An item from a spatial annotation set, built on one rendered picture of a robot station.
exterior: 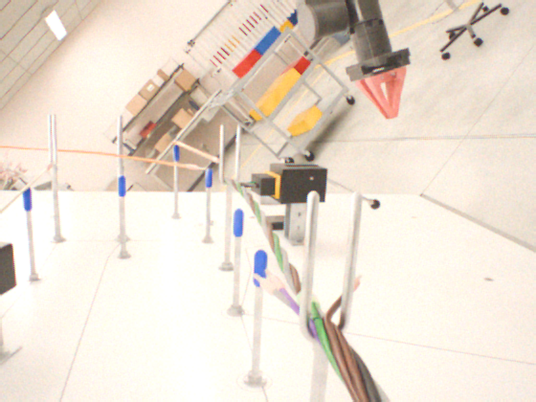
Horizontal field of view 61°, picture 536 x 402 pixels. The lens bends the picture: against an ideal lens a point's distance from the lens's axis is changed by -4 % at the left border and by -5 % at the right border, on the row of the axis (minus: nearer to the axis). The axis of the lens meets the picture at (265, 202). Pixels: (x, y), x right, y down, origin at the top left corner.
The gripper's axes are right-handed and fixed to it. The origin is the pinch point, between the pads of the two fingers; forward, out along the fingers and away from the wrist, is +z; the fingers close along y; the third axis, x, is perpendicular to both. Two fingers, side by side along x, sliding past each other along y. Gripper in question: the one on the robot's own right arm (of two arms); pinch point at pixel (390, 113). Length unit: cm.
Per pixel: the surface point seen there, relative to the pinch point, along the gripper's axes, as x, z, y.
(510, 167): 117, 55, -103
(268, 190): -27.9, 1.5, 17.3
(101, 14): 1, -230, -785
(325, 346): -37, 0, 54
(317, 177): -22.1, 2.0, 17.7
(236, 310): -37.4, 6.6, 32.5
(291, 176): -25.0, 0.8, 17.9
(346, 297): -36, -1, 53
